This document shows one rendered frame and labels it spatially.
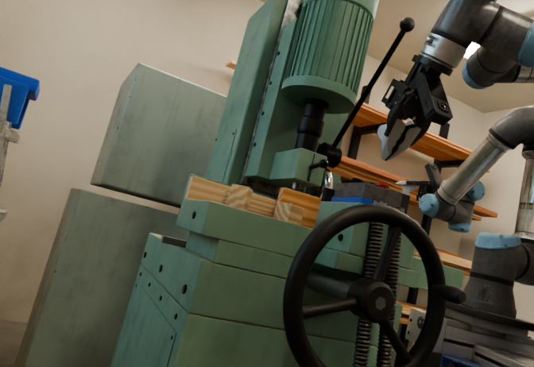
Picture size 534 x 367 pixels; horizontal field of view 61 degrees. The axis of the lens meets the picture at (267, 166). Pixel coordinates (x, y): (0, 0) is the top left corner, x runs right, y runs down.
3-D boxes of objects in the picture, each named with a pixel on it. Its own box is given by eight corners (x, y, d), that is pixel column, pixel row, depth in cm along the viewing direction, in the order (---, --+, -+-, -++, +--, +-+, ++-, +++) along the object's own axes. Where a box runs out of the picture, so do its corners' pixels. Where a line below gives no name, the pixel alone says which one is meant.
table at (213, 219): (215, 239, 68) (226, 200, 69) (173, 225, 96) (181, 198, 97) (498, 308, 90) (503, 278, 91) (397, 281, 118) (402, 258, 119)
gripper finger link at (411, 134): (385, 155, 98) (408, 117, 95) (399, 167, 93) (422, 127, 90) (374, 150, 97) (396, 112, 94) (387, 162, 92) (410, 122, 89)
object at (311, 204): (276, 221, 91) (284, 187, 92) (272, 220, 93) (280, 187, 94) (369, 246, 100) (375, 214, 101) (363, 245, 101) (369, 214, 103)
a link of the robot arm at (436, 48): (474, 52, 84) (442, 35, 81) (461, 75, 85) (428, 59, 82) (451, 44, 90) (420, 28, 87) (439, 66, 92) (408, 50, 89)
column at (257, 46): (205, 249, 112) (275, -11, 123) (184, 241, 132) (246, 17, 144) (284, 268, 120) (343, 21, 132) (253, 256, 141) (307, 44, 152)
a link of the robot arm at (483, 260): (460, 269, 136) (468, 225, 138) (490, 277, 141) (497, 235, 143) (496, 276, 125) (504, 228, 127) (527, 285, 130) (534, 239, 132)
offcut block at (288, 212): (285, 222, 89) (289, 206, 90) (300, 225, 87) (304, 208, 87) (272, 218, 86) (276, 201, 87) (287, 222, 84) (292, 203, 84)
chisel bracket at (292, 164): (292, 184, 97) (301, 147, 98) (266, 185, 110) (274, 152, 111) (321, 194, 99) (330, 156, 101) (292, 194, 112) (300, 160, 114)
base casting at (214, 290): (185, 313, 75) (199, 258, 76) (138, 263, 128) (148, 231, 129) (396, 350, 91) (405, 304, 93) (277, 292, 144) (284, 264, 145)
